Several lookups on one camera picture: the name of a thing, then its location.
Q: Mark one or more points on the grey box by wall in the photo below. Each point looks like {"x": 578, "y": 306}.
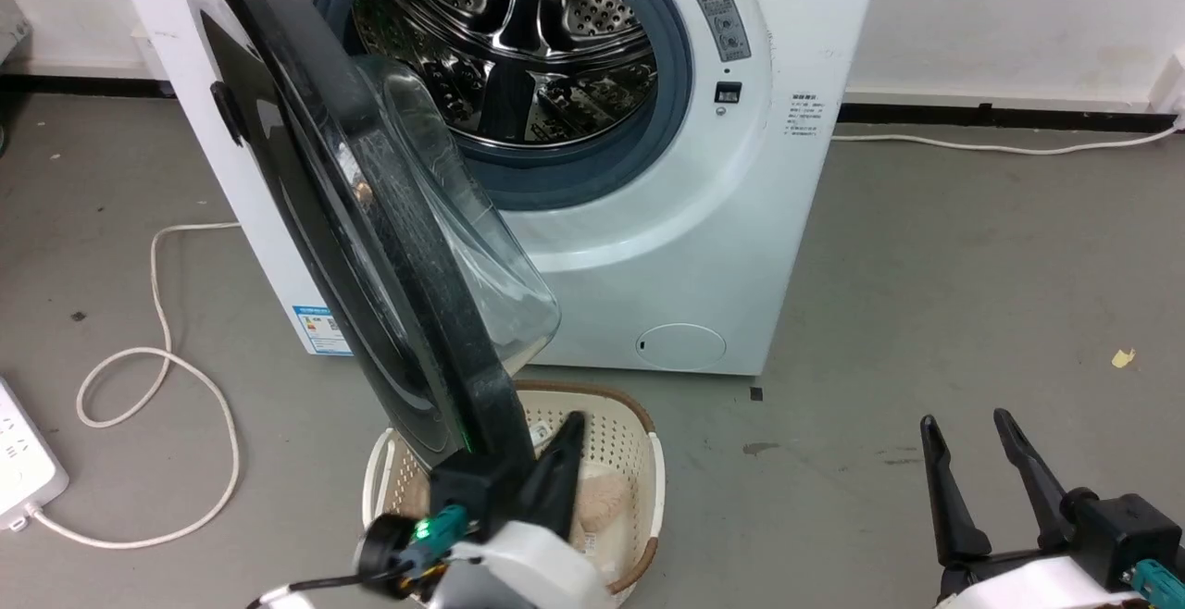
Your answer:
{"x": 11, "y": 31}

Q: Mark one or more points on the white front-load washing machine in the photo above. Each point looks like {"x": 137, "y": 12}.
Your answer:
{"x": 704, "y": 248}

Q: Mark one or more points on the cream plastic laundry basket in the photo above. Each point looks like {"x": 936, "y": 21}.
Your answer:
{"x": 622, "y": 442}

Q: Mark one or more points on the blue energy label sticker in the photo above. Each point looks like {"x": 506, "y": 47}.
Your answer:
{"x": 324, "y": 331}

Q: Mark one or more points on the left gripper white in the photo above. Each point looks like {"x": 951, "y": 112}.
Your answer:
{"x": 528, "y": 572}

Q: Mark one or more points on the beige cloth in basket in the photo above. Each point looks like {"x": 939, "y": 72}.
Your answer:
{"x": 602, "y": 503}

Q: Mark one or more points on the steel washing drum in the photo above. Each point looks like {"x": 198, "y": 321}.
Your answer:
{"x": 518, "y": 17}

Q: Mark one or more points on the black round washer door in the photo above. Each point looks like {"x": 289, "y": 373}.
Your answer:
{"x": 305, "y": 155}

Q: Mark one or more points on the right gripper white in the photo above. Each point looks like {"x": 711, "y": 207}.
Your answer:
{"x": 1111, "y": 544}

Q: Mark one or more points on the grey rubber door gasket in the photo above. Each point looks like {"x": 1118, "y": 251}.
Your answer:
{"x": 671, "y": 118}

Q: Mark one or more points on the grey warning sticker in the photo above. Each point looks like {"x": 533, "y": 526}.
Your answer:
{"x": 722, "y": 21}

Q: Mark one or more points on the yellow paper scrap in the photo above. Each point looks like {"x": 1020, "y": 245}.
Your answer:
{"x": 1123, "y": 358}

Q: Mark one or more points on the white power strip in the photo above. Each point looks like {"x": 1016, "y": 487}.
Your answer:
{"x": 23, "y": 461}

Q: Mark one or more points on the white wall socket box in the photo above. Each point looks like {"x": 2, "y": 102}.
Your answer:
{"x": 1171, "y": 86}

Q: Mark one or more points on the round white filter cover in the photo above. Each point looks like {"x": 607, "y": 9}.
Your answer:
{"x": 681, "y": 347}

